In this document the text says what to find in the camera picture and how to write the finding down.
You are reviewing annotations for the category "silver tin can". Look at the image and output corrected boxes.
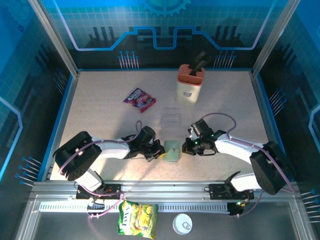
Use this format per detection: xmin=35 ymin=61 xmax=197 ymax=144
xmin=172 ymin=213 xmax=193 ymax=236

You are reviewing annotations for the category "aluminium table side rail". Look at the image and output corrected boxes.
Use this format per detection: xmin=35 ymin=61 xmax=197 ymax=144
xmin=249 ymin=70 xmax=295 ymax=182
xmin=37 ymin=71 xmax=81 ymax=181

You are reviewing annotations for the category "black controller box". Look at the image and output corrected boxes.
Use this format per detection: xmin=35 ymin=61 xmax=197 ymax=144
xmin=226 ymin=199 xmax=248 ymax=217

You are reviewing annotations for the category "green leather card holder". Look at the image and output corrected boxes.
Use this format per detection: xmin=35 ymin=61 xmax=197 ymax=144
xmin=163 ymin=140 xmax=181 ymax=163

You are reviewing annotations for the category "grey metal shelf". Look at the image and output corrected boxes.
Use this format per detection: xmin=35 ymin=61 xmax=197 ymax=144
xmin=14 ymin=194 xmax=317 ymax=240

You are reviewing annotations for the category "yellow green chips bag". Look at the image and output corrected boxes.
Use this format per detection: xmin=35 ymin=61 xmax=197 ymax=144
xmin=117 ymin=199 xmax=159 ymax=240

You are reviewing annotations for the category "cream knife block orange top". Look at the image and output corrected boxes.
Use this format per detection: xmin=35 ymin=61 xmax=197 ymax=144
xmin=175 ymin=63 xmax=206 ymax=107

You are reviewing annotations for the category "aluminium frame post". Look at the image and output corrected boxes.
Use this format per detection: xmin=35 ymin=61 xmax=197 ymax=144
xmin=250 ymin=0 xmax=301 ymax=77
xmin=27 ymin=0 xmax=81 ymax=78

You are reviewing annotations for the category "purple candy packet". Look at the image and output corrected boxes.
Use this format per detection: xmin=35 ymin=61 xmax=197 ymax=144
xmin=122 ymin=87 xmax=157 ymax=114

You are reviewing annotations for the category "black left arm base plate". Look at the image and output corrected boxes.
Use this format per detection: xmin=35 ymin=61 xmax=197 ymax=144
xmin=75 ymin=183 xmax=123 ymax=201

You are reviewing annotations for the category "black handled knife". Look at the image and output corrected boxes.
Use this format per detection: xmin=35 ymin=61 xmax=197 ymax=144
xmin=190 ymin=56 xmax=212 ymax=76
xmin=191 ymin=51 xmax=208 ymax=71

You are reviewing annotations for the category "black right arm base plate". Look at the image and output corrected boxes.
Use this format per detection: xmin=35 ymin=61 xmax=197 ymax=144
xmin=208 ymin=183 xmax=255 ymax=201

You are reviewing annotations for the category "slotted grey cable duct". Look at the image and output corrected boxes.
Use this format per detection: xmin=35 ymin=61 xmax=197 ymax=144
xmin=38 ymin=201 xmax=231 ymax=214

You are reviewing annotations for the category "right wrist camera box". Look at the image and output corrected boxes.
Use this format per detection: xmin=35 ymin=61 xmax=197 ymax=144
xmin=187 ymin=125 xmax=200 ymax=141

